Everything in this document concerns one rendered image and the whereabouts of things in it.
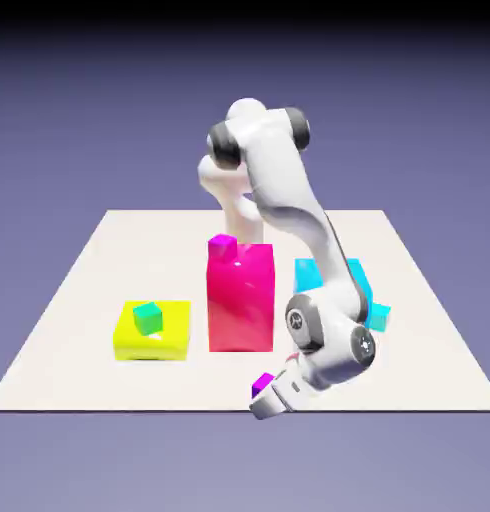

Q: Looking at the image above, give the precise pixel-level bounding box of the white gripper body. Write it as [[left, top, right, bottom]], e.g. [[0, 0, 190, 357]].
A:
[[248, 374, 301, 421]]

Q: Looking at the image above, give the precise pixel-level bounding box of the small purple cube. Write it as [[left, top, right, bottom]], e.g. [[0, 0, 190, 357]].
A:
[[251, 372, 276, 400]]

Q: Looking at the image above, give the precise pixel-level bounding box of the small cyan cube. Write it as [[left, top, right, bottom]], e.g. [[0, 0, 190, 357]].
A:
[[366, 302, 392, 333]]

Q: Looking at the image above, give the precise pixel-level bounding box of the small green cube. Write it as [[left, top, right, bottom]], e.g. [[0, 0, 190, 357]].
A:
[[132, 301, 165, 337]]

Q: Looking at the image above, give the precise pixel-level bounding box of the small magenta cube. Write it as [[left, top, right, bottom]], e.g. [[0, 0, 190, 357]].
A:
[[207, 234, 239, 264]]

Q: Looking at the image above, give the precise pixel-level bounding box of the large pink box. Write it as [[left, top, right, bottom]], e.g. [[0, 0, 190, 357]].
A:
[[206, 242, 275, 354]]

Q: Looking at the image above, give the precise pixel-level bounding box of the large yellow box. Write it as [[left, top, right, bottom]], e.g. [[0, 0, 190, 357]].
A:
[[112, 300, 192, 362]]

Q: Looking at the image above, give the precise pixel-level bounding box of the large cyan box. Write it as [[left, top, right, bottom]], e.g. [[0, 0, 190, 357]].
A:
[[293, 257, 375, 318]]

